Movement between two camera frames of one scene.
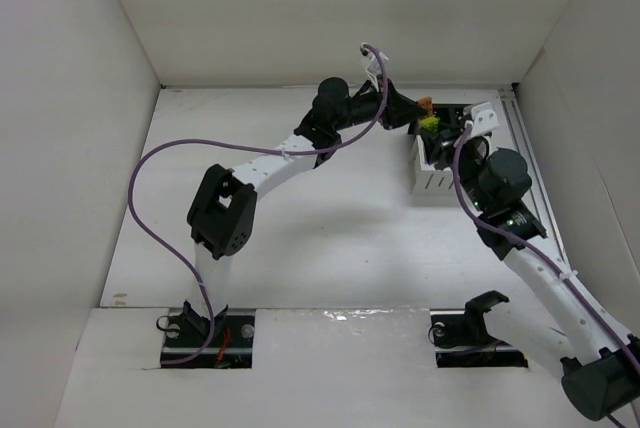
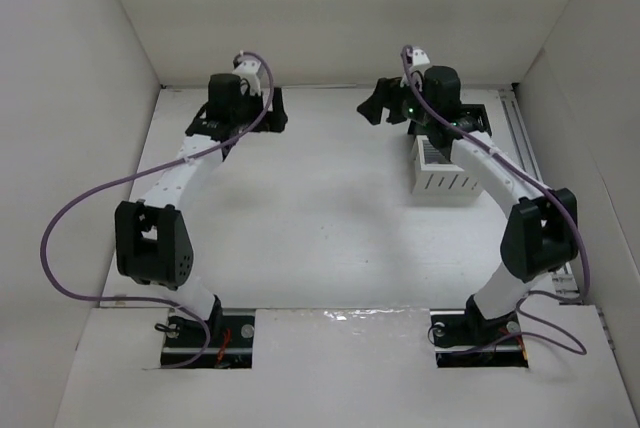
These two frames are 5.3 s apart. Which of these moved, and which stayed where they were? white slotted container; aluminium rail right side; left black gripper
Moved: left black gripper
Stayed: white slotted container; aluminium rail right side
